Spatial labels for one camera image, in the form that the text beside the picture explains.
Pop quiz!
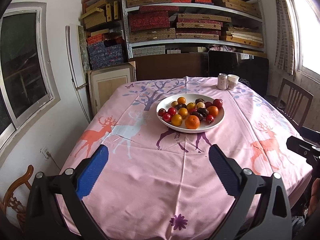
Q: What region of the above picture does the large orange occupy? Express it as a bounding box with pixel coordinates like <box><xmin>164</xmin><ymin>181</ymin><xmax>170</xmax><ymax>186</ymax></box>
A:
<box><xmin>207</xmin><ymin>106</ymin><xmax>219</xmax><ymax>118</ymax></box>
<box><xmin>184</xmin><ymin>115</ymin><xmax>200</xmax><ymax>129</ymax></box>

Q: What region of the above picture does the red tomato with stem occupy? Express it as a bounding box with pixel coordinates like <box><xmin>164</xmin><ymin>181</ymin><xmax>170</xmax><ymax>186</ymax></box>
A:
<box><xmin>206</xmin><ymin>114</ymin><xmax>214</xmax><ymax>124</ymax></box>

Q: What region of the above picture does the dark purple plum front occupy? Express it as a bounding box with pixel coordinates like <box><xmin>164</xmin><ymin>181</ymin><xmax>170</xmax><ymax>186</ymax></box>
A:
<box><xmin>197</xmin><ymin>107</ymin><xmax>209</xmax><ymax>118</ymax></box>

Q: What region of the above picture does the pale yellow potato-like fruit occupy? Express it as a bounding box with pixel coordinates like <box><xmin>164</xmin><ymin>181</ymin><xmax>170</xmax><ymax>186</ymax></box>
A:
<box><xmin>196</xmin><ymin>102</ymin><xmax>206</xmax><ymax>109</ymax></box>

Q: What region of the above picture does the small orange tomato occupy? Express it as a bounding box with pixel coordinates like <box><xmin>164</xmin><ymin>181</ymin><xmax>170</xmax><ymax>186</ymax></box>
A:
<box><xmin>171</xmin><ymin>114</ymin><xmax>183</xmax><ymax>127</ymax></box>

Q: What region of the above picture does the yellow tomato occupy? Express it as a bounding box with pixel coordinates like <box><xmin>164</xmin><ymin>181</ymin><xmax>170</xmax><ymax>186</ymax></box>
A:
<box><xmin>187</xmin><ymin>102</ymin><xmax>196</xmax><ymax>110</ymax></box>

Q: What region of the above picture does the yellow orange citrus front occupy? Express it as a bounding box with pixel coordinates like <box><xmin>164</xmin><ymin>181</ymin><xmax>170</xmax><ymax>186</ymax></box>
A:
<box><xmin>178</xmin><ymin>107</ymin><xmax>189</xmax><ymax>119</ymax></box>

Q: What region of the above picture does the red cherry tomato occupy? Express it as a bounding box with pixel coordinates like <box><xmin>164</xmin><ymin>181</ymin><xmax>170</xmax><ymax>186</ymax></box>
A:
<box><xmin>162</xmin><ymin>113</ymin><xmax>172</xmax><ymax>123</ymax></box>

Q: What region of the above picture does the small orange kumquat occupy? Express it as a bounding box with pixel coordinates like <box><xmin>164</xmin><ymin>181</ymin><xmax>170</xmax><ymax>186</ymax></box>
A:
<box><xmin>177</xmin><ymin>96</ymin><xmax>186</xmax><ymax>104</ymax></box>

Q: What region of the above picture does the dark purple grape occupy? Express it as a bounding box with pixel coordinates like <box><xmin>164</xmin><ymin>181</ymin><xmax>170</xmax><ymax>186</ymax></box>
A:
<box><xmin>158</xmin><ymin>108</ymin><xmax>167</xmax><ymax>117</ymax></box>

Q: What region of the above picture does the person's right hand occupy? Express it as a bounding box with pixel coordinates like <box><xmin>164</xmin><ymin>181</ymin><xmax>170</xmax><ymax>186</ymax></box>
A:
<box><xmin>308</xmin><ymin>178</ymin><xmax>320</xmax><ymax>217</ymax></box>

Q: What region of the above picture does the dark wooden chair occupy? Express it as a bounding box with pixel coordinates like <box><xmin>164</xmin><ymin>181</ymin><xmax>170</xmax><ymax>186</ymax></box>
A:
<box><xmin>274</xmin><ymin>79</ymin><xmax>313</xmax><ymax>130</ymax></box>

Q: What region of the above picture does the carved wooden chair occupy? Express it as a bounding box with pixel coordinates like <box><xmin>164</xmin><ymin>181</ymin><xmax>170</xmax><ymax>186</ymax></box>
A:
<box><xmin>0</xmin><ymin>164</ymin><xmax>34</xmax><ymax>230</ymax></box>

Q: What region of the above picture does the black monitor screen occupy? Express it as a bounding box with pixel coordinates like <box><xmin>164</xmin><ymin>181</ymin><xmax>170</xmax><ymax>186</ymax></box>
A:
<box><xmin>208</xmin><ymin>50</ymin><xmax>269</xmax><ymax>96</ymax></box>

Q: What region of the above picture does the checked curtain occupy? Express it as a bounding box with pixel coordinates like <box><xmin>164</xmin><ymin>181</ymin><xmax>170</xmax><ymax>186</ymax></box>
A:
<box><xmin>274</xmin><ymin>0</ymin><xmax>296</xmax><ymax>76</ymax></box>

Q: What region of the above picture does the white paper cup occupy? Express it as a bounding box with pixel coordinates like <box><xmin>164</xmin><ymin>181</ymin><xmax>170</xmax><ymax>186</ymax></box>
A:
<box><xmin>228</xmin><ymin>74</ymin><xmax>239</xmax><ymax>90</ymax></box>

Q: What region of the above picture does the pink deer print tablecloth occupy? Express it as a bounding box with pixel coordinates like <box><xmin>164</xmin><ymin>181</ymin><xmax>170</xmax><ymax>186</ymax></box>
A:
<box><xmin>64</xmin><ymin>77</ymin><xmax>311</xmax><ymax>239</ymax></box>

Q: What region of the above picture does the pink drink can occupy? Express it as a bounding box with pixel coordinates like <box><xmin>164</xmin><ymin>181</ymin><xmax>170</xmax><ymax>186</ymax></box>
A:
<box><xmin>217</xmin><ymin>73</ymin><xmax>228</xmax><ymax>90</ymax></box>

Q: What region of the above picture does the bright right window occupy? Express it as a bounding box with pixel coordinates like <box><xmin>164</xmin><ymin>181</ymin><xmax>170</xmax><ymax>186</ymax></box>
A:
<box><xmin>289</xmin><ymin>0</ymin><xmax>319</xmax><ymax>75</ymax></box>

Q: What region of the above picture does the wooden framed panel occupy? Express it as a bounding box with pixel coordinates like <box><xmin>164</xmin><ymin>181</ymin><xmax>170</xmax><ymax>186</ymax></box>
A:
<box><xmin>88</xmin><ymin>61</ymin><xmax>136</xmax><ymax>115</ymax></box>

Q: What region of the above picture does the white oval plate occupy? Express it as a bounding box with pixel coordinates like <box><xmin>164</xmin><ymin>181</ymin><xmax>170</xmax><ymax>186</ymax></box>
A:
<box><xmin>156</xmin><ymin>93</ymin><xmax>225</xmax><ymax>133</ymax></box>

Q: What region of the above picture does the white leaning board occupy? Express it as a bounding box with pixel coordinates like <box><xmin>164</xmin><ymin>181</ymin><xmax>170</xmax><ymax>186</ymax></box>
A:
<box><xmin>66</xmin><ymin>24</ymin><xmax>91</xmax><ymax>122</ymax></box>

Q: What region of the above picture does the dark brown cabinet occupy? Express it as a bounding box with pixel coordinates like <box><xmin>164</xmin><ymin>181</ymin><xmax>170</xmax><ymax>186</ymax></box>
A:
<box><xmin>130</xmin><ymin>53</ymin><xmax>209</xmax><ymax>81</ymax></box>

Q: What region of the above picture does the metal storage shelf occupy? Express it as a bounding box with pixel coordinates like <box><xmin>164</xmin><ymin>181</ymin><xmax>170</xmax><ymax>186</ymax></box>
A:
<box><xmin>80</xmin><ymin>0</ymin><xmax>268</xmax><ymax>71</ymax></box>

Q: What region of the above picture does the window with white frame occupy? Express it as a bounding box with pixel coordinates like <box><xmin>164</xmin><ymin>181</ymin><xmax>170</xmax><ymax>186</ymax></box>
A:
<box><xmin>1</xmin><ymin>2</ymin><xmax>60</xmax><ymax>149</ymax></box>

